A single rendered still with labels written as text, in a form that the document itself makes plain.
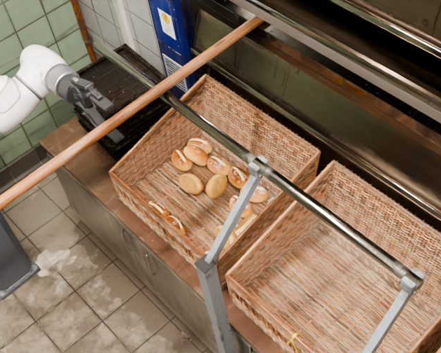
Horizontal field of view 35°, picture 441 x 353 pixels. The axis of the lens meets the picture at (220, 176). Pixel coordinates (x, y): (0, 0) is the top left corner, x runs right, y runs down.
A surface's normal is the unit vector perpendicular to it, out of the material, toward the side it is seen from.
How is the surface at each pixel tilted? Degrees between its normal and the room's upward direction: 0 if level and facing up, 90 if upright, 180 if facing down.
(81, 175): 0
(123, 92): 0
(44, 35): 90
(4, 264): 90
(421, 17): 70
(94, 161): 0
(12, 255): 90
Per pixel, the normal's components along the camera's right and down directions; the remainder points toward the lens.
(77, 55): 0.66, 0.53
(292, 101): -0.74, 0.32
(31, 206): -0.12, -0.63
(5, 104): 0.39, 0.25
